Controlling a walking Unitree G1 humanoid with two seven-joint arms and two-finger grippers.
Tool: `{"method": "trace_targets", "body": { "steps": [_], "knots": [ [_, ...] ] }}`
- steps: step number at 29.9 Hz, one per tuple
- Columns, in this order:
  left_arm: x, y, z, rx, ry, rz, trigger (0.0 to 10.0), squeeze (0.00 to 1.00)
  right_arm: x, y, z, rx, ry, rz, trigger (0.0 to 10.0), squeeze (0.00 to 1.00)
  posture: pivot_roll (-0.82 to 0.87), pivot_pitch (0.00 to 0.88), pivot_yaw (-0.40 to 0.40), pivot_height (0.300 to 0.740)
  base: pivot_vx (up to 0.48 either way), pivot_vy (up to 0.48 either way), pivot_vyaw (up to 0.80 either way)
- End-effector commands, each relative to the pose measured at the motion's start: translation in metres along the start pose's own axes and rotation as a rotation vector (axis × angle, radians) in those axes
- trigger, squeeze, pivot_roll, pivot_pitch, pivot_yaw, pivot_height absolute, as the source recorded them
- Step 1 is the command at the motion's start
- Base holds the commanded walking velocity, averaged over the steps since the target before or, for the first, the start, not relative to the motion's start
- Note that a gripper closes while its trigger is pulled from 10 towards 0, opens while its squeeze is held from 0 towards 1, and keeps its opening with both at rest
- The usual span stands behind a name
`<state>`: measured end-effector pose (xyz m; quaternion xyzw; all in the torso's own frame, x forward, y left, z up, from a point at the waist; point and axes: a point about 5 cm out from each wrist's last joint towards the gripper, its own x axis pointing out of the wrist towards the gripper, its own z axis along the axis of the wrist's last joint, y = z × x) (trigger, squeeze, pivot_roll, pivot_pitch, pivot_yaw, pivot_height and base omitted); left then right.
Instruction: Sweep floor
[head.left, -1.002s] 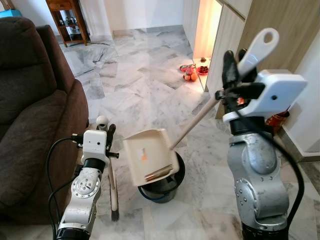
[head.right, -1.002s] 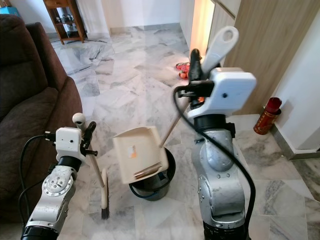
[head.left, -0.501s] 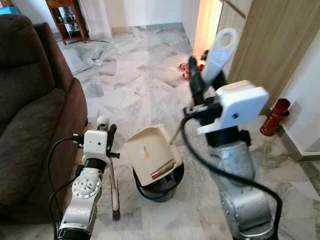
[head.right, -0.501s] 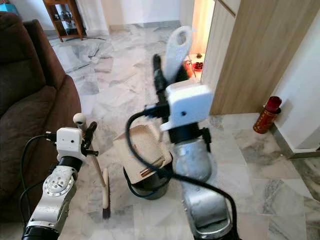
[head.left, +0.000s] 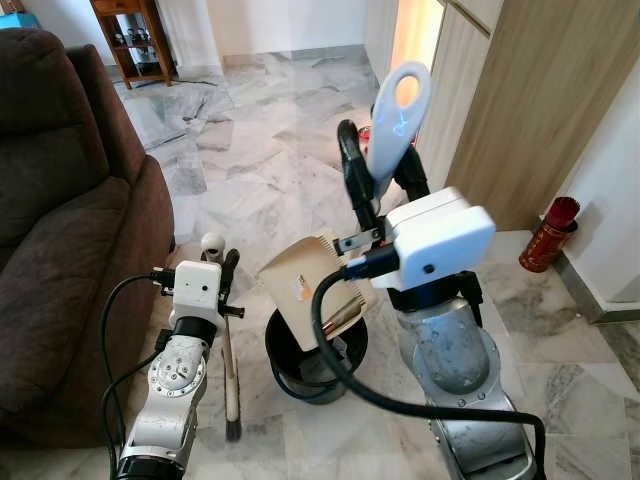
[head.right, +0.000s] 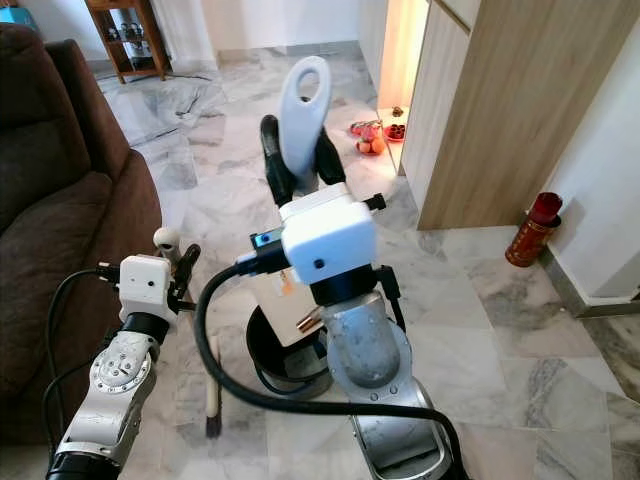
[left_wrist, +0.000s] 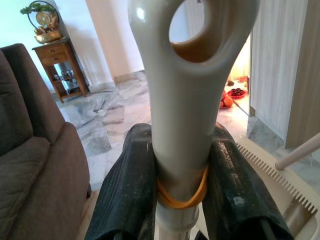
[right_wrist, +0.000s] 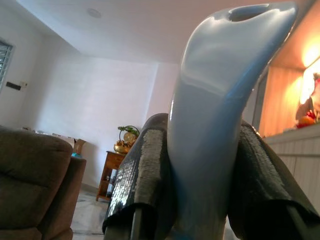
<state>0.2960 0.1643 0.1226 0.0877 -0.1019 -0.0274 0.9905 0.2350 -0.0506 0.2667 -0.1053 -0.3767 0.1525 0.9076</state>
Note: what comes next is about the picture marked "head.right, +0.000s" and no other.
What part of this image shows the teal box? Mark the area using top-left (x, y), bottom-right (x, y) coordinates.
top-left (0, 5), bottom-right (42, 30)

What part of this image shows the dark brown sofa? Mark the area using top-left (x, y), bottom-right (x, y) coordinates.
top-left (0, 22), bottom-right (164, 447)

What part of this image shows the brown wooden shelf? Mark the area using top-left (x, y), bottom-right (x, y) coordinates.
top-left (87, 0), bottom-right (171, 86)

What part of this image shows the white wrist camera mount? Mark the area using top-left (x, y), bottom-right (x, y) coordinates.
top-left (117, 254), bottom-right (174, 323)
top-left (278, 183), bottom-right (380, 287)

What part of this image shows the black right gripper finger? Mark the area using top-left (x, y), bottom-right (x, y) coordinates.
top-left (259, 113), bottom-right (302, 209)
top-left (314, 129), bottom-right (348, 192)

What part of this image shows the black waste bin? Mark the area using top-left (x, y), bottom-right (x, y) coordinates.
top-left (244, 304), bottom-right (337, 402)

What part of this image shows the gold foil cardboard piece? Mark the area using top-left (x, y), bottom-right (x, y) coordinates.
top-left (294, 307), bottom-right (327, 333)

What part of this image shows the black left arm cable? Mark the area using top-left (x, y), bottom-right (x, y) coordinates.
top-left (42, 266), bottom-right (122, 452)

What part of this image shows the red gold cylinder tin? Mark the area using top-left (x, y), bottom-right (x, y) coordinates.
top-left (505, 191), bottom-right (565, 269)

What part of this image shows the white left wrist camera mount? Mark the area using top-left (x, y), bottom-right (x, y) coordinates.
top-left (117, 254), bottom-right (174, 323)

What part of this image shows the red plate of fruit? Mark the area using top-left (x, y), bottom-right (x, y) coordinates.
top-left (349, 106), bottom-right (410, 158)

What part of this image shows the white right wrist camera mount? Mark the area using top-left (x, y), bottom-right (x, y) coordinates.
top-left (278, 183), bottom-right (380, 287)

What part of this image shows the light wooden wardrobe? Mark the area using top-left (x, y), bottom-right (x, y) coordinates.
top-left (405, 0), bottom-right (640, 234)

